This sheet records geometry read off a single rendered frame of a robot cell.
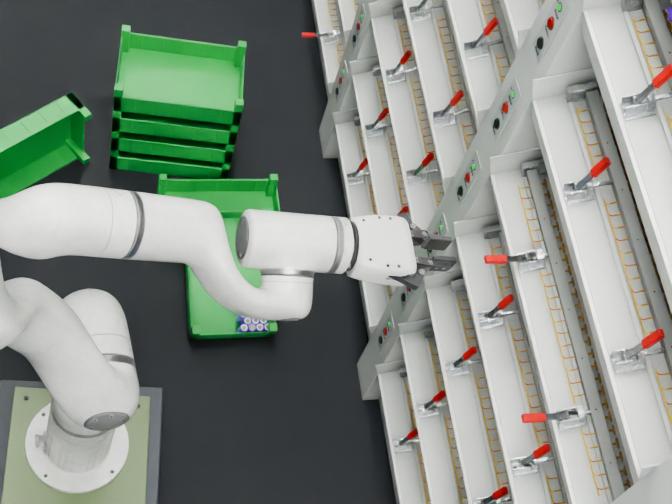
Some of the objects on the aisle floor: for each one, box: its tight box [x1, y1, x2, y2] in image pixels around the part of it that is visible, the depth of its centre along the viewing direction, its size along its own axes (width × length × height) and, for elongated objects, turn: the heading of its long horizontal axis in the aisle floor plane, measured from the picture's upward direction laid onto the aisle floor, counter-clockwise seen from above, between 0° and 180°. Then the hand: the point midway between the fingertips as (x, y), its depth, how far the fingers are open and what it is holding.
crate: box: [185, 208, 278, 339], centre depth 269 cm, size 30×20×8 cm
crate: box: [0, 92, 92, 199], centre depth 273 cm, size 8×30×20 cm, turn 126°
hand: (439, 252), depth 173 cm, fingers open, 3 cm apart
